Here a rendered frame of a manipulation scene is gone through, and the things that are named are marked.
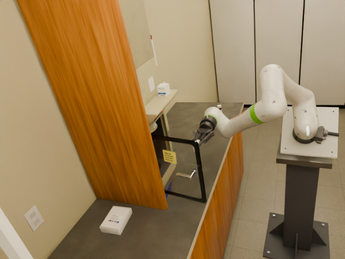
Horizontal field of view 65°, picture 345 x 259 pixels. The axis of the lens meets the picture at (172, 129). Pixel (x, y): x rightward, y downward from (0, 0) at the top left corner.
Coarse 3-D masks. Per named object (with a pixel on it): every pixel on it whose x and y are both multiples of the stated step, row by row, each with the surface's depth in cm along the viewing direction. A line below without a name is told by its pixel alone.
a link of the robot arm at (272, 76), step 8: (272, 64) 136; (264, 72) 135; (272, 72) 133; (280, 72) 133; (264, 80) 134; (272, 80) 132; (280, 80) 132; (288, 80) 140; (264, 88) 134; (272, 88) 131; (280, 88) 131; (288, 88) 143; (296, 88) 148; (304, 88) 157; (288, 96) 150; (296, 96) 151; (304, 96) 155; (312, 96) 160; (296, 104) 160; (304, 104) 158; (312, 104) 158
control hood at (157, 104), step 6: (174, 90) 156; (156, 96) 153; (168, 96) 149; (174, 96) 151; (150, 102) 146; (156, 102) 145; (162, 102) 143; (168, 102) 144; (150, 108) 139; (156, 108) 138; (162, 108) 137; (150, 114) 133; (156, 114) 132; (150, 120) 134
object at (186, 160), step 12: (156, 144) 141; (168, 144) 136; (180, 144) 133; (192, 144) 129; (180, 156) 137; (192, 156) 133; (168, 168) 146; (180, 168) 141; (192, 168) 137; (168, 180) 151; (180, 180) 146; (192, 180) 141; (168, 192) 156; (180, 192) 151; (192, 192) 146; (204, 192) 142
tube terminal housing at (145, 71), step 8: (144, 64) 141; (152, 64) 150; (136, 72) 134; (144, 72) 142; (152, 72) 150; (144, 80) 142; (144, 88) 143; (144, 96) 143; (152, 96) 151; (144, 104) 143; (168, 128) 173; (168, 136) 174
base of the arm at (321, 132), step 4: (320, 128) 169; (320, 132) 168; (324, 132) 168; (328, 132) 168; (332, 132) 168; (296, 136) 177; (316, 136) 168; (320, 136) 168; (296, 140) 177; (300, 140) 174; (304, 140) 172; (308, 140) 172; (312, 140) 174; (316, 140) 171; (320, 140) 170
